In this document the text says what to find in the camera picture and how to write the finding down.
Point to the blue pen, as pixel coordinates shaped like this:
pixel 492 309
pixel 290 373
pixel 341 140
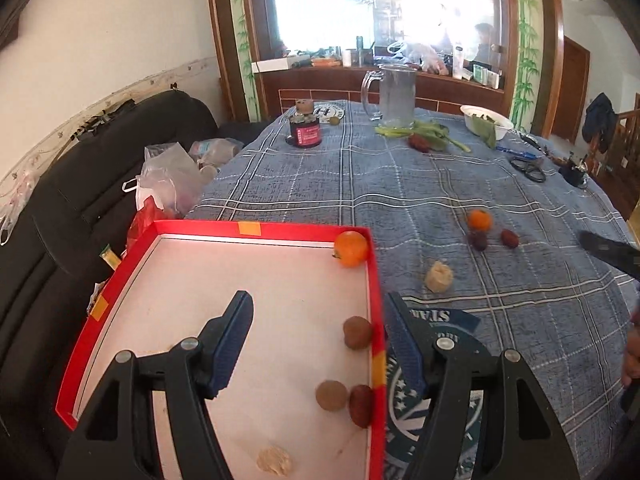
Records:
pixel 523 155

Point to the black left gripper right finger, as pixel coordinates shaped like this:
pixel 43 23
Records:
pixel 456 411

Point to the blue plaid tablecloth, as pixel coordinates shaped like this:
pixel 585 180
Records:
pixel 566 312

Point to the green leaf over bowl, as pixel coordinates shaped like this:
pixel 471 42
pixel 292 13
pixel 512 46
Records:
pixel 484 127

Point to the person's right hand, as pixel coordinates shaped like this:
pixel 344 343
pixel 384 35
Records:
pixel 631 359

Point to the dark wooden counter cabinet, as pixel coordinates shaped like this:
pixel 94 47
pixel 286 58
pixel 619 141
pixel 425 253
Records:
pixel 283 84

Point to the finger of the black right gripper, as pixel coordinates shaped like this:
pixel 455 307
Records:
pixel 622 256

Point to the black sofa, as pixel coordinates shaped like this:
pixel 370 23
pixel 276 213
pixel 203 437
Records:
pixel 52 261

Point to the orange tangerine with stem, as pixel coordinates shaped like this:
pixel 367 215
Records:
pixel 350 248

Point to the clear glass beer mug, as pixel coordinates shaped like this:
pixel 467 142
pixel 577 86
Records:
pixel 396 95

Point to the wooden door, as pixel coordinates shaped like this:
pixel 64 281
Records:
pixel 573 90

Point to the red date near greens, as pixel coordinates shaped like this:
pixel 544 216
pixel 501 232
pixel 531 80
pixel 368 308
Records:
pixel 419 143

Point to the dark jar pink label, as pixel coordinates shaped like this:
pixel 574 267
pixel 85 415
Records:
pixel 305 131

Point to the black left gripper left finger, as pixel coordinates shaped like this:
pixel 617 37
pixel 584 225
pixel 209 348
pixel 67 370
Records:
pixel 116 438

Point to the red shallow box tray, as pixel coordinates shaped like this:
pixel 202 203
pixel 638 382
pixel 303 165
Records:
pixel 182 273

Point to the black cup with tools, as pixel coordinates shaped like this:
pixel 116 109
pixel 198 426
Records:
pixel 574 172

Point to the black scissors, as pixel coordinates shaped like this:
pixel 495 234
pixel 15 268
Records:
pixel 528 169

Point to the dark jacket on railing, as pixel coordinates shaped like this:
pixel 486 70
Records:
pixel 600 122

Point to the dark red jujube date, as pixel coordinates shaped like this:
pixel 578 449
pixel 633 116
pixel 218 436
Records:
pixel 509 239

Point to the white plastic bag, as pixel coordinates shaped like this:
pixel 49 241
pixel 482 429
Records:
pixel 175 178

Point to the wooden stair railing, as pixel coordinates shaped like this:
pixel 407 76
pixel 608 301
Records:
pixel 618 169

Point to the green leafy vegetable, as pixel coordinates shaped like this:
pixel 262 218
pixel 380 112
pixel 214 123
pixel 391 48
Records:
pixel 434 134

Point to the brown round longan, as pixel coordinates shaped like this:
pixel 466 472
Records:
pixel 331 395
pixel 357 332

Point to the small white peeled chunk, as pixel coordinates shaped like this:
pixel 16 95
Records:
pixel 274 460

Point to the white bowl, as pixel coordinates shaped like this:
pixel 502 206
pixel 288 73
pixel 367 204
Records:
pixel 503 125

